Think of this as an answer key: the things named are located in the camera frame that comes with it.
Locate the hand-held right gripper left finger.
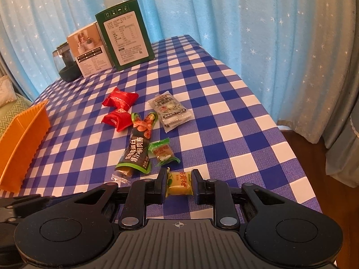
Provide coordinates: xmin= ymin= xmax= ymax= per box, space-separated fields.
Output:
xmin=66 ymin=169 xmax=168 ymax=229

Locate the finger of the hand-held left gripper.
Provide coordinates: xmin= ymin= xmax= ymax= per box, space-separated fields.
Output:
xmin=0 ymin=195 xmax=51 ymax=225

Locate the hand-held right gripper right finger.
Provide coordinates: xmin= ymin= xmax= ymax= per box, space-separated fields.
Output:
xmin=191 ymin=169 xmax=284 ymax=229

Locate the yellow snack packet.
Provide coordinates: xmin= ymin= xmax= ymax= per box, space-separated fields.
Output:
xmin=165 ymin=167 xmax=197 ymax=197

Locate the small green snack packet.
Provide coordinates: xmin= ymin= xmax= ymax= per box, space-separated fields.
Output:
xmin=148 ymin=137 xmax=181 ymax=167

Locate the long dark sausage packet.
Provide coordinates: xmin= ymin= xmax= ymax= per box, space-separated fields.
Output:
xmin=112 ymin=129 xmax=152 ymax=185

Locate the orange plastic basket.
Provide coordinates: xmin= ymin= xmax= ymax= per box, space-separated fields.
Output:
xmin=0 ymin=99 xmax=51 ymax=194

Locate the orange and green snack packet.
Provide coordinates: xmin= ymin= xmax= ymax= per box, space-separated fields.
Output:
xmin=131 ymin=111 xmax=158 ymax=138

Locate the clear grey snack packet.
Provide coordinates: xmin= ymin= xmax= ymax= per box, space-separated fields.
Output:
xmin=148 ymin=90 xmax=192 ymax=133

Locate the red snack packet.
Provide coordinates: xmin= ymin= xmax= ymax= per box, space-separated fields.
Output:
xmin=101 ymin=107 xmax=134 ymax=132
xmin=102 ymin=88 xmax=139 ymax=110

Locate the blue checkered tablecloth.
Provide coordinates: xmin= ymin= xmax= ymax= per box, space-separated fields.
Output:
xmin=0 ymin=34 xmax=333 ymax=219

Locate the green zigzag sofa cover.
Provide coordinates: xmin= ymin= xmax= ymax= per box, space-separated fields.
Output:
xmin=0 ymin=94 xmax=33 ymax=141

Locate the white patterned pillow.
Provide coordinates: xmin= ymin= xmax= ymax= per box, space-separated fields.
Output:
xmin=0 ymin=75 xmax=17 ymax=105

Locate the dark glass jar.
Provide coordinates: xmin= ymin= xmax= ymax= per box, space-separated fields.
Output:
xmin=52 ymin=42 xmax=82 ymax=82

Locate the grey curtain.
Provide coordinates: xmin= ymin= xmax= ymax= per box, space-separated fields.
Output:
xmin=322 ymin=70 xmax=359 ymax=188

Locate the beige cardboard box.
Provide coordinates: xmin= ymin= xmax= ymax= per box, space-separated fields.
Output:
xmin=66 ymin=23 xmax=113 ymax=77

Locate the green cardboard box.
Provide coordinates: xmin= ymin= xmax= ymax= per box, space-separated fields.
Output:
xmin=95 ymin=0 xmax=155 ymax=72

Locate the blue star curtain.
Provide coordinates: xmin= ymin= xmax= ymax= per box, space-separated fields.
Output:
xmin=0 ymin=0 xmax=359 ymax=143

